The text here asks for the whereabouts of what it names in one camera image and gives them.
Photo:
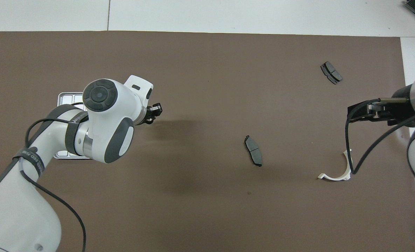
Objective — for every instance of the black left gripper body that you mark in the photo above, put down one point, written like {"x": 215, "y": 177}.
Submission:
{"x": 147, "y": 115}

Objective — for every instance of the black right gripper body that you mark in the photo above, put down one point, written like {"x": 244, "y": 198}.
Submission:
{"x": 392, "y": 110}

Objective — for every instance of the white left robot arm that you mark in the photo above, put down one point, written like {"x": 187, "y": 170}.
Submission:
{"x": 106, "y": 115}

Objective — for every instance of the silver metal tray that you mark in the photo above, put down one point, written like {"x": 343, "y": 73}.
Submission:
{"x": 67, "y": 98}

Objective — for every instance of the short dark grey brake pad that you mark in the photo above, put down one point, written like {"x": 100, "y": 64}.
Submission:
{"x": 331, "y": 72}

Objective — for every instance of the brown paper mat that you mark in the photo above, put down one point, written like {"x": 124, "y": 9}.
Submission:
{"x": 207, "y": 87}

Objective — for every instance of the long dark grey brake pad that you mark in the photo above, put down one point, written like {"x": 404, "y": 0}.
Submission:
{"x": 253, "y": 150}

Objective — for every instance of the white curved plastic bracket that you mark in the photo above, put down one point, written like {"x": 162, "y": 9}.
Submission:
{"x": 336, "y": 178}

